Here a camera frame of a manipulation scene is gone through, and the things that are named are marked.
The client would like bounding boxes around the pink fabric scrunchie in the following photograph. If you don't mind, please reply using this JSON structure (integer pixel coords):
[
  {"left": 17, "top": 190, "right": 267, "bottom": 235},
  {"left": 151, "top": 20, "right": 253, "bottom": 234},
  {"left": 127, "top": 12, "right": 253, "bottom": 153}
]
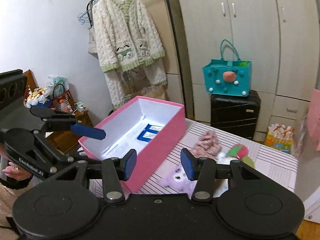
[{"left": 190, "top": 131, "right": 222, "bottom": 160}]

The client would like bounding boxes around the purple plush toy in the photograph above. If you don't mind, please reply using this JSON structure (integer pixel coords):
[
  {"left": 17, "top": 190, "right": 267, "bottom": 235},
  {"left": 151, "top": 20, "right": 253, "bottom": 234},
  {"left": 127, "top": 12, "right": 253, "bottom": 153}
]
[{"left": 157, "top": 165, "right": 197, "bottom": 196}]

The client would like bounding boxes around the red strawberry plush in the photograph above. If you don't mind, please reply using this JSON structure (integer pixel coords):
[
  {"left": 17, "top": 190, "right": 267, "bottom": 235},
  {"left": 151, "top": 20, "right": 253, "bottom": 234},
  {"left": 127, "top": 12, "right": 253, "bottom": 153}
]
[{"left": 227, "top": 144, "right": 248, "bottom": 160}]

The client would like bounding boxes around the blue wet wipes pack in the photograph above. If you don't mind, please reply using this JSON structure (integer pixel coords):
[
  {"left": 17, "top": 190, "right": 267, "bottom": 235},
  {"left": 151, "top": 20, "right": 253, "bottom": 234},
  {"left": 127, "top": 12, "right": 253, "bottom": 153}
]
[{"left": 137, "top": 124, "right": 163, "bottom": 142}]

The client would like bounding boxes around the white brown plush dog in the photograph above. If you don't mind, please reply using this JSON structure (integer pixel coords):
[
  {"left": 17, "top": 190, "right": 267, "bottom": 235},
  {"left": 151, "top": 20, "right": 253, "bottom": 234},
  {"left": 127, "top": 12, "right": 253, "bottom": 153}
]
[{"left": 216, "top": 152, "right": 233, "bottom": 165}]

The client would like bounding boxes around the green plush avocado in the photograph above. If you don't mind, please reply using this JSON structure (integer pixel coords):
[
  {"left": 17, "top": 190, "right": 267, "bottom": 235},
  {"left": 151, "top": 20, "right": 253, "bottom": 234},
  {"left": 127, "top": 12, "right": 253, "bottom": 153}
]
[{"left": 241, "top": 155, "right": 255, "bottom": 168}]

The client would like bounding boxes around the person left hand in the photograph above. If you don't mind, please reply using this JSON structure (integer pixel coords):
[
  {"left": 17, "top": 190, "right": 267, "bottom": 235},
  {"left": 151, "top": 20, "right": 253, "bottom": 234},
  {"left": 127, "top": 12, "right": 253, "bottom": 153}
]
[{"left": 2, "top": 162, "right": 31, "bottom": 181}]

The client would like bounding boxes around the paper sheet in box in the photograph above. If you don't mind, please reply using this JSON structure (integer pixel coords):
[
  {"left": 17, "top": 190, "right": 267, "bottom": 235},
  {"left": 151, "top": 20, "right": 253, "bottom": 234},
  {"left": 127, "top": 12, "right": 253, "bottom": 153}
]
[{"left": 100, "top": 115, "right": 148, "bottom": 159}]

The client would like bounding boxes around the pink cardboard box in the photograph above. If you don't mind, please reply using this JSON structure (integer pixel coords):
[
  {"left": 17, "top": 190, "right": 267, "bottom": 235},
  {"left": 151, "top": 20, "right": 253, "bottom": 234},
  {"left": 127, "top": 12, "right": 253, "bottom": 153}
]
[{"left": 79, "top": 96, "right": 186, "bottom": 193}]

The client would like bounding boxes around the black suitcase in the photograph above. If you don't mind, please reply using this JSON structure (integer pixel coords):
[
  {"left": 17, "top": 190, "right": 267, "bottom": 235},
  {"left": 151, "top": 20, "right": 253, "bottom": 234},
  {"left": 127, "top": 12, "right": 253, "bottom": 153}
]
[{"left": 210, "top": 90, "right": 261, "bottom": 140}]

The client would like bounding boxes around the cream canvas tote bag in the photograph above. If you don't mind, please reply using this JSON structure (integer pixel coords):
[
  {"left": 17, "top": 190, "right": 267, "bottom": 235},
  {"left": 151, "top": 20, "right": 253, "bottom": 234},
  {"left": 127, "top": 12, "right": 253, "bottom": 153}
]
[{"left": 88, "top": 27, "right": 98, "bottom": 59}]

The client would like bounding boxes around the colourful gift bag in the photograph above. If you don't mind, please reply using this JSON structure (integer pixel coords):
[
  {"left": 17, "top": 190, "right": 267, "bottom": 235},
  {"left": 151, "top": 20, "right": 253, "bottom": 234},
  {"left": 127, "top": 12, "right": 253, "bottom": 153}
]
[{"left": 264, "top": 124, "right": 294, "bottom": 154}]

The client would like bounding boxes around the beige tall cabinet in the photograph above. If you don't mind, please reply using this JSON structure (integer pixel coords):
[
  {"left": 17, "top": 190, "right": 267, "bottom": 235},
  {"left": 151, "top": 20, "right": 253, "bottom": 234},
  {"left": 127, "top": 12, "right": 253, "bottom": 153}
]
[{"left": 105, "top": 0, "right": 186, "bottom": 104}]

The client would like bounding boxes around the teal felt tote bag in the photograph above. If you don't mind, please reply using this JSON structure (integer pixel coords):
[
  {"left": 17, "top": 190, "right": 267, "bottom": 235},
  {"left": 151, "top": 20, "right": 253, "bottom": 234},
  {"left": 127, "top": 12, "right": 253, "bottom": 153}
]
[{"left": 202, "top": 39, "right": 252, "bottom": 97}]

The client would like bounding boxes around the white knit cardigan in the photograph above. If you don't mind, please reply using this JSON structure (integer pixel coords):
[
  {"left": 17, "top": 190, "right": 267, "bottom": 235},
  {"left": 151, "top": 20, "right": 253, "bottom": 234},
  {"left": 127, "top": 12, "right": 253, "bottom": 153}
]
[{"left": 92, "top": 0, "right": 168, "bottom": 110}]

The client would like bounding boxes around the pink paper bag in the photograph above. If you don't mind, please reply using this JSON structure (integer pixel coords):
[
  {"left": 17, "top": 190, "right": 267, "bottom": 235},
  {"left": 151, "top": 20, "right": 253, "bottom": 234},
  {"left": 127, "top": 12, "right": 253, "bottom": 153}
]
[{"left": 306, "top": 89, "right": 320, "bottom": 151}]

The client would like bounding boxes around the grey three-door wardrobe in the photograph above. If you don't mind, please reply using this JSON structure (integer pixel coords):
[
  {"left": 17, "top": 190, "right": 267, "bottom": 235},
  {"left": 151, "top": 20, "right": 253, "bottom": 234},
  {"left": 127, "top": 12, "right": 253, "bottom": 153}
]
[{"left": 165, "top": 0, "right": 319, "bottom": 141}]

